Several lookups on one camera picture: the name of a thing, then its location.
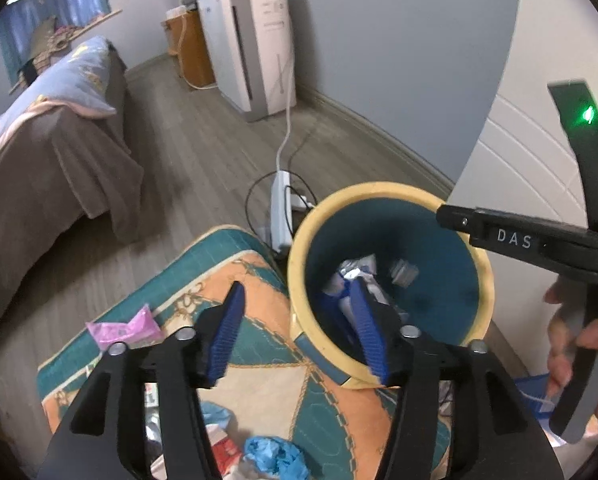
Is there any blue snack bag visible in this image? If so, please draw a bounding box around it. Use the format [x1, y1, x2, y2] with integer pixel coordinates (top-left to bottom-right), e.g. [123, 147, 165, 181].
[320, 255, 410, 344]

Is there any yellow teal trash bin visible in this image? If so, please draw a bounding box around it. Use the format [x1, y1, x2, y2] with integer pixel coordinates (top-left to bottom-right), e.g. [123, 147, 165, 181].
[287, 181, 495, 389]

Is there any teal orange patterned rug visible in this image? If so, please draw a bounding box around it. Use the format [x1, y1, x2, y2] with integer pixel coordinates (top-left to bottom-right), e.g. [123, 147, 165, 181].
[36, 224, 453, 480]

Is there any pink crumpled wrapper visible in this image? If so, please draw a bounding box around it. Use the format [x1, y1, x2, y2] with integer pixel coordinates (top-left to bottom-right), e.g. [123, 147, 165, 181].
[86, 304, 165, 351]

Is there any white cabinet door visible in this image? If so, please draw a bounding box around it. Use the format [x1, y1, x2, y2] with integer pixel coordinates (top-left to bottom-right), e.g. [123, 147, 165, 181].
[445, 0, 598, 361]

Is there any red white wrapper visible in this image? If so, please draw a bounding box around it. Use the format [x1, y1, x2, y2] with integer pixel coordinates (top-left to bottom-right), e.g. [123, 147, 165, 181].
[206, 424, 243, 477]

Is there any white power strip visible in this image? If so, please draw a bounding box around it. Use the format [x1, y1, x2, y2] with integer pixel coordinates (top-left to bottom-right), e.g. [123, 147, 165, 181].
[270, 170, 293, 255]

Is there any blue crumpled glove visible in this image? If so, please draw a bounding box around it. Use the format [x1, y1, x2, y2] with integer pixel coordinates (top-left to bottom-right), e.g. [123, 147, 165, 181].
[244, 437, 310, 480]

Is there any bed with brown cover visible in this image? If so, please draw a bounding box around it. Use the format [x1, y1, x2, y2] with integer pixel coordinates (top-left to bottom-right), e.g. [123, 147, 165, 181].
[0, 47, 144, 318]

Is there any blue floral quilt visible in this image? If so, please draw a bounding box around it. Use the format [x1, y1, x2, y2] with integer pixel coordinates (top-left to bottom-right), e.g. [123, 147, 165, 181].
[0, 36, 116, 152]

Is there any wooden nightstand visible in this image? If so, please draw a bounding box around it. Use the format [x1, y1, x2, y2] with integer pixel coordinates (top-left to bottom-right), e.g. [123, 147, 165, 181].
[161, 6, 215, 90]

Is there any white air purifier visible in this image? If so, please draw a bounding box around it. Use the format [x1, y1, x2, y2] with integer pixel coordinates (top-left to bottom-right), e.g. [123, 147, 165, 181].
[197, 0, 296, 122]

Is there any blue curtain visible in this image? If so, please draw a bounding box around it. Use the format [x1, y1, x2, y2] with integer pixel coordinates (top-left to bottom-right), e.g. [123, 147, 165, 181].
[0, 0, 112, 84]

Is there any white power cable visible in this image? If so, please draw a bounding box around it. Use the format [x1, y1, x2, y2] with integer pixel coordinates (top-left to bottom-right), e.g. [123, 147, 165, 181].
[275, 0, 296, 174]

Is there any black cable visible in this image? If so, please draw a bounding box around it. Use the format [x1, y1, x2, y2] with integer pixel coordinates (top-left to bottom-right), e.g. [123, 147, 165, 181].
[243, 169, 321, 256]

